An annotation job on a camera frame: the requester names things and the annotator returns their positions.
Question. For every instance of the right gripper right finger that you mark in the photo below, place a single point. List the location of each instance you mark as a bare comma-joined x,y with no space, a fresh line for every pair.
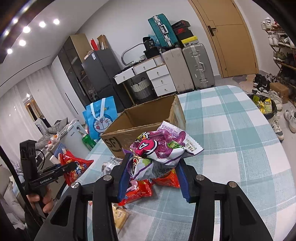
239,220

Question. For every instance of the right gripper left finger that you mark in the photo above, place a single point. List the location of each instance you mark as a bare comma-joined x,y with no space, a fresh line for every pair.
68,219

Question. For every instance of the orange chocolate pie snack pack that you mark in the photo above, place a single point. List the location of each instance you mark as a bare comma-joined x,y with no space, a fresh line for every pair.
169,179

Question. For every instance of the red snack pack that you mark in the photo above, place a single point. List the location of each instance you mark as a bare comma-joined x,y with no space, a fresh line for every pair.
136,190

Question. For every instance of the purple sweet potato snack bag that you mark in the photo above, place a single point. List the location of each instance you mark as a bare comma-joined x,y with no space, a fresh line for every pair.
155,153

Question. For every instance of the red white snack bag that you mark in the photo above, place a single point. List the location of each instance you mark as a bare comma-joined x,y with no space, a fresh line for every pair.
74,166

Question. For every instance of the nougat cracker pack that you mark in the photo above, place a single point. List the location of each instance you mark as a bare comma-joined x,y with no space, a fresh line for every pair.
120,214

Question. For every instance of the purple white snack bag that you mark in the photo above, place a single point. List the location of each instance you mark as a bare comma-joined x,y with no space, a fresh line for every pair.
108,166

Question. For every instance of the left hand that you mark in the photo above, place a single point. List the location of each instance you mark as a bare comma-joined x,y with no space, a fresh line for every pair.
46,200

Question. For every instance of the green soda can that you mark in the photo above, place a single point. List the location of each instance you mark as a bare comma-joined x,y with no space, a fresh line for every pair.
88,141

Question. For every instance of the plaid teal tablecloth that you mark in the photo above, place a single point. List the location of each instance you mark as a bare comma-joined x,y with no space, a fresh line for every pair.
239,145

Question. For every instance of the blue Doraemon tote bag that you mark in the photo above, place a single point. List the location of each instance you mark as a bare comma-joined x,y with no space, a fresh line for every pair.
99,116

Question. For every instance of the white sneaker on floor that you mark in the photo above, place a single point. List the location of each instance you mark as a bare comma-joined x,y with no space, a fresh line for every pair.
289,115

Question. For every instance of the SF Express cardboard box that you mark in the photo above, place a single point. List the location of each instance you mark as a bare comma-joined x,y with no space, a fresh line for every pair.
145,117

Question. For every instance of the black refrigerator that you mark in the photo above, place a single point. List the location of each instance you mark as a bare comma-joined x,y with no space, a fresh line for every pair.
101,67

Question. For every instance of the small cardboard box on floor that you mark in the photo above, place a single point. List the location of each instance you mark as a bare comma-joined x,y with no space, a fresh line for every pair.
281,90

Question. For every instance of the woven laundry basket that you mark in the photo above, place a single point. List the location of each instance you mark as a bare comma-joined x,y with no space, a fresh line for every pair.
142,89

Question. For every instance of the white drawer desk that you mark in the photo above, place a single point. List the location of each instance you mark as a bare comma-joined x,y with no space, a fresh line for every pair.
156,71

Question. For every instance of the grey aluminium suitcase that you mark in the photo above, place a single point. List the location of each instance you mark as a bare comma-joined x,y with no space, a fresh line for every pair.
199,66

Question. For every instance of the beige suitcase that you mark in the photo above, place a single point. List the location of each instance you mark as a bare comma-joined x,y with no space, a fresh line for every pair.
178,70

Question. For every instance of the wooden shoe rack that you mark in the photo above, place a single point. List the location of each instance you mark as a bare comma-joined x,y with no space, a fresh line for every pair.
283,55

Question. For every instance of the wooden door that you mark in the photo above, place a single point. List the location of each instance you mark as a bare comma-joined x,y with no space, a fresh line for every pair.
228,35

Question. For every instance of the teal suitcase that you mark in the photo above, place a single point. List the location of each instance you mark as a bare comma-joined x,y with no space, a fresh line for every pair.
163,31

